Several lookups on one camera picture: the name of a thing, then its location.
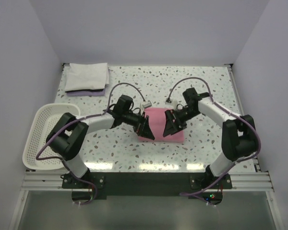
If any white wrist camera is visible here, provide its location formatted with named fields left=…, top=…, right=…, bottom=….
left=140, top=101, right=152, bottom=111
left=165, top=98, right=178, bottom=110

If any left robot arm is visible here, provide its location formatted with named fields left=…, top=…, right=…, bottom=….
left=47, top=95, right=155, bottom=181

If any folded purple t shirt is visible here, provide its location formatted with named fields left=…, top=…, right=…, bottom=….
left=66, top=84, right=108, bottom=97

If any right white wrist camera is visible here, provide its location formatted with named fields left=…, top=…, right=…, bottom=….
left=165, top=98, right=178, bottom=110

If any folded white t shirt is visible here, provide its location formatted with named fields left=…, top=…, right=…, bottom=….
left=65, top=63, right=109, bottom=92

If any white perforated plastic basket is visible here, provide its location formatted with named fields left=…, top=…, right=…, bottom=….
left=22, top=103, right=81, bottom=170

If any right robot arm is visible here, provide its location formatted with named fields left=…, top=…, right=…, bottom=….
left=163, top=88, right=261, bottom=181

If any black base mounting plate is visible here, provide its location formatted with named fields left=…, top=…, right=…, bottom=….
left=61, top=171, right=233, bottom=204

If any pink t shirt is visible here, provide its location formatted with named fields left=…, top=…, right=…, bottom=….
left=138, top=107, right=184, bottom=144

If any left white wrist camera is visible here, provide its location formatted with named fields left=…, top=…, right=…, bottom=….
left=140, top=101, right=152, bottom=111

